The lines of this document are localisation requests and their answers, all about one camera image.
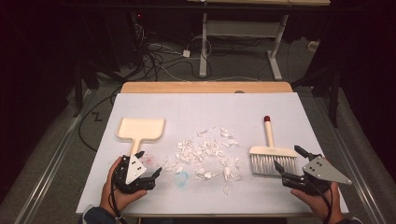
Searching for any left hand-held gripper cable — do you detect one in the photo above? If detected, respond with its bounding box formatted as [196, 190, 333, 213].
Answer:
[109, 183, 127, 224]

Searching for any wooden table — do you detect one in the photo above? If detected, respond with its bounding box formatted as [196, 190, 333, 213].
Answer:
[76, 81, 349, 218]

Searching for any hand-held gripper cable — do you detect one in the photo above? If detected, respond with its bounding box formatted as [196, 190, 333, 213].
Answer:
[306, 180, 334, 224]
[109, 183, 127, 224]

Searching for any white metal desk frame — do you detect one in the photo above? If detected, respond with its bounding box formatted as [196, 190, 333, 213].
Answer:
[199, 12, 289, 81]

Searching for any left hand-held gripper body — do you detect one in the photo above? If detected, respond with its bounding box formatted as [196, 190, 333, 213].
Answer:
[111, 154, 157, 194]

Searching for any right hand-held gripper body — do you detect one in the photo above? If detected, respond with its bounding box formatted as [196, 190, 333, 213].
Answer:
[281, 154, 353, 196]

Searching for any tangle of floor cables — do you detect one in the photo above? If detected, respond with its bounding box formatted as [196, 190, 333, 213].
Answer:
[134, 21, 216, 82]

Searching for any dark computer tower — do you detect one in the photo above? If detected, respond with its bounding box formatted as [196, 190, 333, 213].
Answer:
[129, 11, 148, 68]

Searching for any person's left hand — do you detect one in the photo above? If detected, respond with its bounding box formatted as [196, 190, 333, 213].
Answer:
[99, 156, 149, 216]

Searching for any white table cover sheet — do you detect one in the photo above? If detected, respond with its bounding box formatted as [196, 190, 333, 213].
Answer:
[76, 91, 349, 216]

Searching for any pile of white paper scraps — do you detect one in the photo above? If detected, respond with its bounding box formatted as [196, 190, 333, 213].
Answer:
[162, 125, 242, 197]

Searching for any cream plastic dustpan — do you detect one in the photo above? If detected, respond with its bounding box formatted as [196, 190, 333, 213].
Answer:
[116, 117, 166, 158]

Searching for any metal floor rail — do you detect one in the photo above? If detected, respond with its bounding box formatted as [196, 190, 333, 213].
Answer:
[15, 89, 92, 224]
[312, 94, 389, 224]

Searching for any right hand-held gripper cable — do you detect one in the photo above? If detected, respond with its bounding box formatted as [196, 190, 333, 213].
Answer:
[306, 180, 334, 224]

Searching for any cream brush with red tip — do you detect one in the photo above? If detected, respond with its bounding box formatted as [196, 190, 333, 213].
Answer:
[248, 115, 299, 178]

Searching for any person's right hand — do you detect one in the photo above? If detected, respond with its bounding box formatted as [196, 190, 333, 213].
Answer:
[290, 182, 344, 223]

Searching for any black metal stand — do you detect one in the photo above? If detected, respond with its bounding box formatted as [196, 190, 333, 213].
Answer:
[72, 60, 101, 119]
[291, 60, 342, 129]

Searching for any black floor cable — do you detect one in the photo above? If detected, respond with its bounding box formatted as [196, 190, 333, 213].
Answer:
[78, 88, 123, 153]

